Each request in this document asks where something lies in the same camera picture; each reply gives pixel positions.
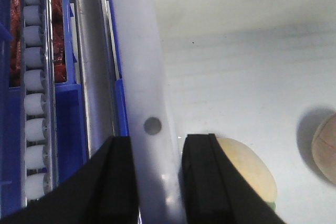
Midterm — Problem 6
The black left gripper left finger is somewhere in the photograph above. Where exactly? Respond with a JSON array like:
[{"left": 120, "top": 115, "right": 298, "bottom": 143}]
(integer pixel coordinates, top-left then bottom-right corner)
[{"left": 1, "top": 136, "right": 139, "bottom": 223}]

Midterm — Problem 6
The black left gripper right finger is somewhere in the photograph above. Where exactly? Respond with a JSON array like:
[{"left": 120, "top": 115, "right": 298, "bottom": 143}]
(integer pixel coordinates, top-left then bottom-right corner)
[{"left": 182, "top": 134, "right": 284, "bottom": 223}]

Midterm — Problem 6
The white plastic tote crate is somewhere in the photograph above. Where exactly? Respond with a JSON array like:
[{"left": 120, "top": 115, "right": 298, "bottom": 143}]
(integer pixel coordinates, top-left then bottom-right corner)
[{"left": 110, "top": 0, "right": 335, "bottom": 223}]

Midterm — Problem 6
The blue bin upper left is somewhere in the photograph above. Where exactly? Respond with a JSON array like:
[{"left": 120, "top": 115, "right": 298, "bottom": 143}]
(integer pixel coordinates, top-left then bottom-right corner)
[{"left": 1, "top": 0, "right": 87, "bottom": 217}]

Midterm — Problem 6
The left white roller track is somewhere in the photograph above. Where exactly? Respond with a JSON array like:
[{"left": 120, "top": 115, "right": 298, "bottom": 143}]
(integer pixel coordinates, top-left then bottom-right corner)
[{"left": 20, "top": 0, "right": 58, "bottom": 207}]

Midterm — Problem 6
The upper steel shelf rail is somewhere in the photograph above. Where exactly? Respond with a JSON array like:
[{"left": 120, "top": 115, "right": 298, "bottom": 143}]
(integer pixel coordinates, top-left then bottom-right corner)
[{"left": 75, "top": 0, "right": 119, "bottom": 157}]

